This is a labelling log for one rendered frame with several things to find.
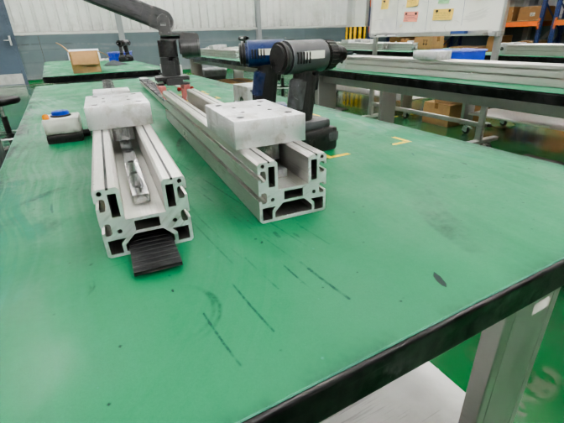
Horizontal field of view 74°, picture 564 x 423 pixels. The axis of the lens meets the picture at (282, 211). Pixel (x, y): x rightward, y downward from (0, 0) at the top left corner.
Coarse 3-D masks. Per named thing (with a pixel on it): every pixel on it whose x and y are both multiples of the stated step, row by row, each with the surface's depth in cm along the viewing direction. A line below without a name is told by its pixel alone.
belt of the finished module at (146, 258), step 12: (132, 240) 45; (144, 240) 45; (156, 240) 45; (168, 240) 45; (132, 252) 43; (144, 252) 43; (156, 252) 43; (168, 252) 43; (144, 264) 41; (156, 264) 40; (168, 264) 40; (180, 264) 41
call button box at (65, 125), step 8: (72, 112) 98; (48, 120) 90; (56, 120) 91; (64, 120) 92; (72, 120) 92; (80, 120) 97; (48, 128) 91; (56, 128) 92; (64, 128) 92; (72, 128) 93; (80, 128) 94; (88, 128) 98; (48, 136) 92; (56, 136) 92; (64, 136) 93; (72, 136) 94; (80, 136) 94
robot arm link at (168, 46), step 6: (162, 36) 114; (168, 36) 115; (174, 36) 115; (162, 42) 113; (168, 42) 113; (174, 42) 114; (162, 48) 114; (168, 48) 114; (174, 48) 115; (180, 48) 115; (162, 54) 115; (168, 54) 114; (174, 54) 115; (180, 54) 117
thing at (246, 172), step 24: (168, 96) 105; (192, 96) 109; (192, 120) 79; (192, 144) 85; (216, 144) 64; (288, 144) 55; (216, 168) 68; (240, 168) 54; (264, 168) 48; (288, 168) 56; (312, 168) 52; (240, 192) 56; (264, 192) 49; (288, 192) 53; (312, 192) 52; (264, 216) 52; (288, 216) 52
